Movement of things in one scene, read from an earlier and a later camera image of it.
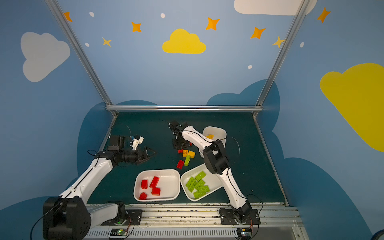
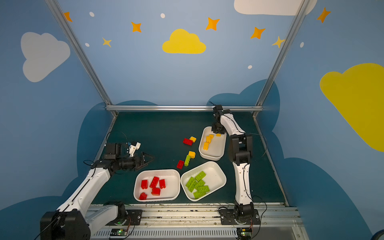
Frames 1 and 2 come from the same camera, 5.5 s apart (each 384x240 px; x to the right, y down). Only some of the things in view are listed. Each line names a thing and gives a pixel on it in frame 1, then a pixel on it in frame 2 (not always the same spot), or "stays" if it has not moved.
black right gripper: [176, 141] -> [217, 129]
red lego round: [143, 196] stays
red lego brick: [156, 191] stays
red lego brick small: [144, 184] stays
